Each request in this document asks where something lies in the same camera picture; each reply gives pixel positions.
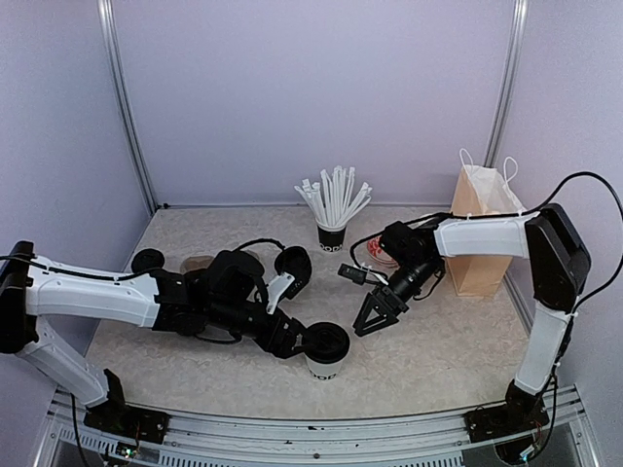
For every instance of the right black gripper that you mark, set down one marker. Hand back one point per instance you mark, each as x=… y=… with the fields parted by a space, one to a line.
x=387 y=302

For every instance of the left aluminium post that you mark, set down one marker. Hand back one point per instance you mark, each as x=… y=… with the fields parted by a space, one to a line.
x=108 y=26

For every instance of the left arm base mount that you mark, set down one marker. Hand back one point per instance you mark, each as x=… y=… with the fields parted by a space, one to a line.
x=127 y=421

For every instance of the right aluminium post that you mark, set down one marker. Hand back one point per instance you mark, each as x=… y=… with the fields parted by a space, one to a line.
x=509 y=75

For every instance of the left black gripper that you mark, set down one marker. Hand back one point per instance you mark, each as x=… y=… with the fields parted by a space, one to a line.
x=282 y=348

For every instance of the bundle of wrapped white straws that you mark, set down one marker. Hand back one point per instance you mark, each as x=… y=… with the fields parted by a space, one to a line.
x=334 y=200

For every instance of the black cup holding straws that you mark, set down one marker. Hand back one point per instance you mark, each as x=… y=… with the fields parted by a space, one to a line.
x=331 y=238

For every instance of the aluminium front rail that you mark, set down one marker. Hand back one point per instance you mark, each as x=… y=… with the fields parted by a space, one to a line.
x=195 y=439

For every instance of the cardboard cup carrier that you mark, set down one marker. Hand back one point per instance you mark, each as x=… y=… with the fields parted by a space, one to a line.
x=195 y=263

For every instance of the red patterned bowl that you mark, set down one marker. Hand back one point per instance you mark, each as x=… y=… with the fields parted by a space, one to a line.
x=377 y=254

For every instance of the aluminium post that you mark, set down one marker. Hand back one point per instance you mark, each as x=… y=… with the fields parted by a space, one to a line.
x=108 y=26
x=509 y=75

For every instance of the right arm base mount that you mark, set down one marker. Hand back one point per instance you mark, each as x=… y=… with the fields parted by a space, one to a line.
x=502 y=420

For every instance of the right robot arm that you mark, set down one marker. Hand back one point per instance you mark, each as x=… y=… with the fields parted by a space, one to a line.
x=544 y=236

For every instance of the stack of black lids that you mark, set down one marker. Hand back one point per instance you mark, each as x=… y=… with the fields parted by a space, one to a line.
x=296 y=261

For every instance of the brown paper bag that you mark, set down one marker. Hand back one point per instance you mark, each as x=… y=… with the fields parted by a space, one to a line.
x=478 y=268

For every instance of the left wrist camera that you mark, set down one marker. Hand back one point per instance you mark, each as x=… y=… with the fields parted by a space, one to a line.
x=284 y=285

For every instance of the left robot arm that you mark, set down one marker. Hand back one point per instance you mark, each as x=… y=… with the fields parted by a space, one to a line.
x=230 y=294

